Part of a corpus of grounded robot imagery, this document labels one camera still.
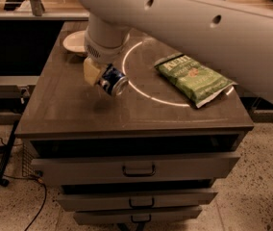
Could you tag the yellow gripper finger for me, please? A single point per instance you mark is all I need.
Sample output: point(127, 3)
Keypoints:
point(93, 71)

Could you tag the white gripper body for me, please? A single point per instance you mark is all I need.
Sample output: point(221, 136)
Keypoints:
point(102, 54)

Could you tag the blue pepsi can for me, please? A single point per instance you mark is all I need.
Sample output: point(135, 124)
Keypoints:
point(113, 81)

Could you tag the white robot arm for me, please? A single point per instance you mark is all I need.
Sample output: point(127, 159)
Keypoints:
point(229, 37)

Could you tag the green chip bag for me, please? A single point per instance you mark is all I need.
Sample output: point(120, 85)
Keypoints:
point(197, 82)

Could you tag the grey drawer cabinet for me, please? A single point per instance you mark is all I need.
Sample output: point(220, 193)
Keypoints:
point(67, 118)

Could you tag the middle grey drawer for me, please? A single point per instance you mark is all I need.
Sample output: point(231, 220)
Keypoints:
point(136, 200)

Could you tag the grey drawer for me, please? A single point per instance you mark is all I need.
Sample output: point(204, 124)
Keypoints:
point(135, 169)
point(136, 200)
point(137, 215)

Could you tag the top grey drawer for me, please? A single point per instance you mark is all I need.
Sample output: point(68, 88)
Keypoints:
point(135, 169)

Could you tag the black leaning bar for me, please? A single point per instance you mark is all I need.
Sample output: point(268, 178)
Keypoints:
point(6, 155)

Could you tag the bottom grey drawer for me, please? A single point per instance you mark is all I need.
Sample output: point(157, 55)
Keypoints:
point(137, 215)

